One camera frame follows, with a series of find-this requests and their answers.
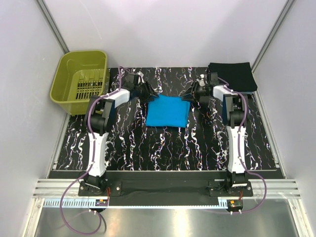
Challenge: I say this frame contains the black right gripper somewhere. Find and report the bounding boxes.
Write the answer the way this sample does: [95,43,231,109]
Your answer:
[180,81,208,103]

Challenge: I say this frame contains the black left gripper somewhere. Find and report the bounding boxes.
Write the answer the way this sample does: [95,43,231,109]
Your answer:
[134,81,158,103]

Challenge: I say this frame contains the bright blue t shirt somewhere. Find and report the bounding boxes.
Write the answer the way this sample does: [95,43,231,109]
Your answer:
[146,95,190,128]

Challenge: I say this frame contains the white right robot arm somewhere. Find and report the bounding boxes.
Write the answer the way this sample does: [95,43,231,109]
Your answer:
[181,73,248,196]

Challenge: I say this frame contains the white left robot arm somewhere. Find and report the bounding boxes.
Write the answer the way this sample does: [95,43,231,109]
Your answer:
[80,73,158,196]

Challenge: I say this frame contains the black marbled table mat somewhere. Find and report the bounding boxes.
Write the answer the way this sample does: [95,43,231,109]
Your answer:
[49,67,284,179]

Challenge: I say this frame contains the folded black t shirt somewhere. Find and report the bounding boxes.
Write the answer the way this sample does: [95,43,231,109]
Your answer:
[208,62,258,93]

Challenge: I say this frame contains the olive green plastic basket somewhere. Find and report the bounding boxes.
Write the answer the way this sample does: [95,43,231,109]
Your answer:
[50,50,110,116]

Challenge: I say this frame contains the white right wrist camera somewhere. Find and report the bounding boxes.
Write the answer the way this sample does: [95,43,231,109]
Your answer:
[197,74,207,87]

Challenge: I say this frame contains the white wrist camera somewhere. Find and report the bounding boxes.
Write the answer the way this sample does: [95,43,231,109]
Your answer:
[197,74,207,87]
[136,72,145,85]

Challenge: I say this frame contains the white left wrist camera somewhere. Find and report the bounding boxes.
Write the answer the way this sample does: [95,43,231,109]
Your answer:
[136,72,145,85]

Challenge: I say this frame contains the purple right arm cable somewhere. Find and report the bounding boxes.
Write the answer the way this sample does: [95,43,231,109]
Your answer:
[217,76,267,213]

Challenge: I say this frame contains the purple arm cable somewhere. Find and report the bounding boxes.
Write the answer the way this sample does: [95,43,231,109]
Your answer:
[59,65,130,235]
[217,76,267,213]

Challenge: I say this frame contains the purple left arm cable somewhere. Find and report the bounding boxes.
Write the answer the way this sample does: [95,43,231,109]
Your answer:
[59,65,130,235]

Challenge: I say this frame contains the right aluminium corner post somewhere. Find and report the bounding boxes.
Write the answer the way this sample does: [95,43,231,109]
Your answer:
[251,0,296,73]

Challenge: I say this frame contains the aluminium corner post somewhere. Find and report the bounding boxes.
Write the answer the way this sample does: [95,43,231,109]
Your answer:
[251,0,296,73]
[35,0,70,54]

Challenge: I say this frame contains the left aluminium corner post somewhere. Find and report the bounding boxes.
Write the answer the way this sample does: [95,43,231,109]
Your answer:
[35,0,70,54]

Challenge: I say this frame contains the aluminium frame rail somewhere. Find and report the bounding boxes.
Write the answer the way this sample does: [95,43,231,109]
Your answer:
[34,179,301,199]

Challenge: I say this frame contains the white slotted cable duct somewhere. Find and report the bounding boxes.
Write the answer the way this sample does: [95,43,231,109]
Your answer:
[43,198,229,210]

